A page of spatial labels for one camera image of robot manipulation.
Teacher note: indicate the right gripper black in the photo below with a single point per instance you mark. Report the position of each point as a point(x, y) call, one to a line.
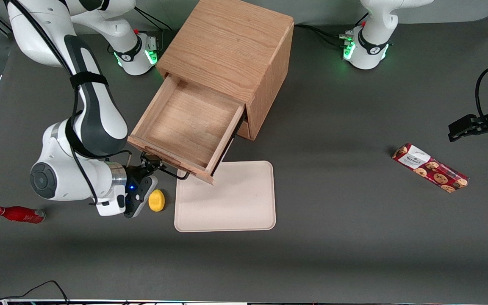
point(134, 174)

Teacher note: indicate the wooden drawer with box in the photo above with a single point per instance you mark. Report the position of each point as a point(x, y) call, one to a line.
point(184, 123)

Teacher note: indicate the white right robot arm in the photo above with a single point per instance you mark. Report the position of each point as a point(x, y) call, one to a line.
point(70, 178)

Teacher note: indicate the wooden drawer below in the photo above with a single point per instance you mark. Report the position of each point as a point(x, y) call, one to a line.
point(244, 131)

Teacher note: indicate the wooden drawer cabinet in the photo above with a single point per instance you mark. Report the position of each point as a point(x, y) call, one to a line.
point(227, 42)

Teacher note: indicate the yellow lemon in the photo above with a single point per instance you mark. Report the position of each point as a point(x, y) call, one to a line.
point(156, 201)

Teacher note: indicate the red cookie box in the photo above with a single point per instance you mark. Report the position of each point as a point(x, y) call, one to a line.
point(430, 168)

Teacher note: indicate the white rectangular tray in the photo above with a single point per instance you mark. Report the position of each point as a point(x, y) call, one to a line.
point(231, 203)

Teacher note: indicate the red bottle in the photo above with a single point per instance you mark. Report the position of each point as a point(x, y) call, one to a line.
point(19, 214)

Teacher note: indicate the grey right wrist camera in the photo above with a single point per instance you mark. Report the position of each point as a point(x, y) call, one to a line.
point(153, 186)

